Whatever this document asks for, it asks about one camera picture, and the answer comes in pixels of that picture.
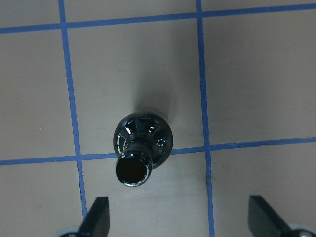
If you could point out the dark wine bottle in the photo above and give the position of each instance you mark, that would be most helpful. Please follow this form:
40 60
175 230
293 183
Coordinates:
142 141

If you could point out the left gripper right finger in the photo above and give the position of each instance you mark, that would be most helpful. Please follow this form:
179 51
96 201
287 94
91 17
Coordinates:
263 221

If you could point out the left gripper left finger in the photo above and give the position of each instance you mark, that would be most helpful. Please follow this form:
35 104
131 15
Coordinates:
97 221

